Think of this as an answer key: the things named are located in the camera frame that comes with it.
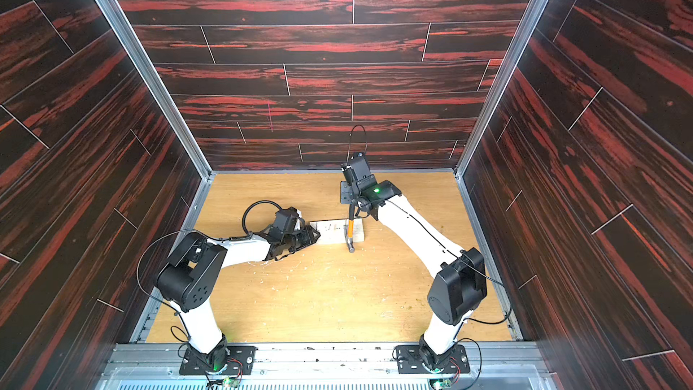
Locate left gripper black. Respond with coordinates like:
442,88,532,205
282,225,322,252

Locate white wooden block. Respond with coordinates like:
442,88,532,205
310,220,365,246

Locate claw hammer orange black handle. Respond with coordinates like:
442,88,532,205
346,200,356,253

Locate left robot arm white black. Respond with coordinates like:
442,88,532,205
155,207,321,372

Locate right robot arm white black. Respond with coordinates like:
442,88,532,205
341,153,487,372

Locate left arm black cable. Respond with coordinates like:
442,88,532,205
240,199,285,239

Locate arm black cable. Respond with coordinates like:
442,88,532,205
345,123,369,161
240,199,285,239

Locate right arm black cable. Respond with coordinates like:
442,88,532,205
345,123,369,161

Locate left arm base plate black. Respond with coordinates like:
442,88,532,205
179,345,257,377

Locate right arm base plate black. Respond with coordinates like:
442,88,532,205
393,341,470,374

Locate aluminium front rail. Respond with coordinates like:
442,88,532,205
96,341,559,389

